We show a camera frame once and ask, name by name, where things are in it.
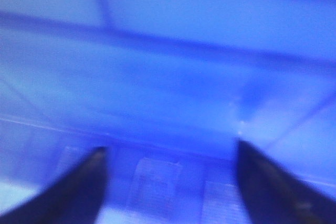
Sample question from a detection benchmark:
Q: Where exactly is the clear tape strip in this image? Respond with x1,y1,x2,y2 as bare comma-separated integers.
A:
127,158,182,216

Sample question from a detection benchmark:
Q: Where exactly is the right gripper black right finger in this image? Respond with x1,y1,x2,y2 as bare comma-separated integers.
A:
236,139,335,223

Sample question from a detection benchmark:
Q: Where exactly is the right blue plastic crate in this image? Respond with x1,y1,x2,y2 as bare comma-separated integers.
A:
1,0,335,223

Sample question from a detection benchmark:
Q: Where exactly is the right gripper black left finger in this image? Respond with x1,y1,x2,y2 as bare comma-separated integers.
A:
1,147,108,223

